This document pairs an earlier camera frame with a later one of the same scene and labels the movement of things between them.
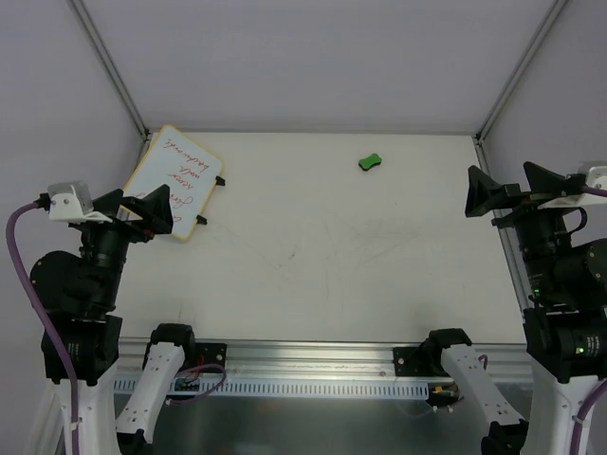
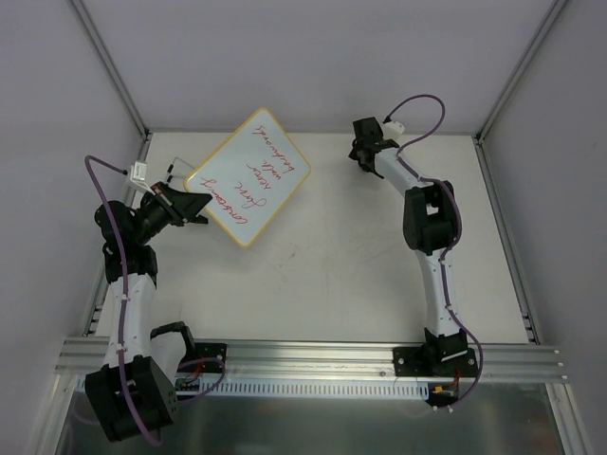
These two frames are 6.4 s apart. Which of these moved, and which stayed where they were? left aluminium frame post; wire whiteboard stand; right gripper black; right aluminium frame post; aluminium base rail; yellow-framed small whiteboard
Moved: yellow-framed small whiteboard; wire whiteboard stand; right gripper black
Stayed: left aluminium frame post; right aluminium frame post; aluminium base rail
